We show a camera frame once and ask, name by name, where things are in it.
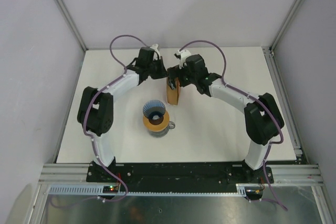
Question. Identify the blue glass dripper cone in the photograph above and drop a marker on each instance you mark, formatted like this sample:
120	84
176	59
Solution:
154	108

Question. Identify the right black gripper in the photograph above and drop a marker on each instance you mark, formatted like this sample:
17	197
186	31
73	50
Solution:
175	72

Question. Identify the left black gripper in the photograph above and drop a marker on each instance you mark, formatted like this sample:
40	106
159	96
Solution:
163	72

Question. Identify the round bamboo dripper stand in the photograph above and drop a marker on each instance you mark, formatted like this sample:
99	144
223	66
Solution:
157	125

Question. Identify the orange coffee filter box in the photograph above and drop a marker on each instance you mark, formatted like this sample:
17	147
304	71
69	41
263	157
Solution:
173	91

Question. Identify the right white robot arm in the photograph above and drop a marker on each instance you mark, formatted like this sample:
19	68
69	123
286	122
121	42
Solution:
263	120

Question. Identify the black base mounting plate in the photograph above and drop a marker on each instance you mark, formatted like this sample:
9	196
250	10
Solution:
185	177

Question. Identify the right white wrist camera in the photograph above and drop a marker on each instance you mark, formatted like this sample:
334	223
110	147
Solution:
182	55

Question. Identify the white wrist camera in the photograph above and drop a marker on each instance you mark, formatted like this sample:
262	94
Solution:
182	55
156	49

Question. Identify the aluminium frame profile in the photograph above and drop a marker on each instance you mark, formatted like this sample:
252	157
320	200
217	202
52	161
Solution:
71	24

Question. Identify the grey slotted cable duct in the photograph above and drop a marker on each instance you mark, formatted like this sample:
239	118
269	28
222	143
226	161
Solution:
109	190

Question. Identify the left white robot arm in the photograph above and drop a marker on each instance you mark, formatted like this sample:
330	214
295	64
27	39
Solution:
96	108

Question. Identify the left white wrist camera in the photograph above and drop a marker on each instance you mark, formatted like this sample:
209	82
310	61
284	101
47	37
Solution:
156	49

